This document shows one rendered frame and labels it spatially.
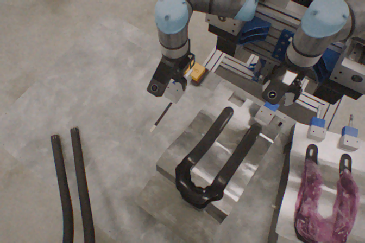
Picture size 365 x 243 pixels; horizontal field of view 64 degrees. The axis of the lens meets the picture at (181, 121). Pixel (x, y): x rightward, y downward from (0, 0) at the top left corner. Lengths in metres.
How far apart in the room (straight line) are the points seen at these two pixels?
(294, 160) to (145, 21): 1.72
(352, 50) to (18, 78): 2.08
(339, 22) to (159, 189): 0.67
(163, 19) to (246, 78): 1.25
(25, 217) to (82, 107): 1.04
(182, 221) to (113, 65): 0.67
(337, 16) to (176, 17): 0.32
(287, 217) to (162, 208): 0.38
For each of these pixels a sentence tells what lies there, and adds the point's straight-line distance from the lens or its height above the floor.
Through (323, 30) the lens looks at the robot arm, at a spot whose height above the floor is 1.34.
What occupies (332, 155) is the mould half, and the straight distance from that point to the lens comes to 1.09.
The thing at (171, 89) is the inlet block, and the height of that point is 0.96.
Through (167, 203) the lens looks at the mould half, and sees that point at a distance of 0.95.
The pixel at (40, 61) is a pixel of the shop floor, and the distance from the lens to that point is 2.43.
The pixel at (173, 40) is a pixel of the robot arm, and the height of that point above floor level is 1.23.
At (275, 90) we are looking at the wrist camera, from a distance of 0.77.
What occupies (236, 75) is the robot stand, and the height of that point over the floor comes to 0.21.
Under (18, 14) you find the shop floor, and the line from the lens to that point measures 2.80.
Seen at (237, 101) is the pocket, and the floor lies 0.86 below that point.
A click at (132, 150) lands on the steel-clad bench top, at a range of 1.06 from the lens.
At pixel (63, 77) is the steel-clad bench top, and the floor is 0.80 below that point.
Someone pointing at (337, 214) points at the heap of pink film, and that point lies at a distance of 1.00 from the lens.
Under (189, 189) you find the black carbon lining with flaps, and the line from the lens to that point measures 0.94.
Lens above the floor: 1.80
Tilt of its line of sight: 68 degrees down
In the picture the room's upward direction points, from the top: 4 degrees counter-clockwise
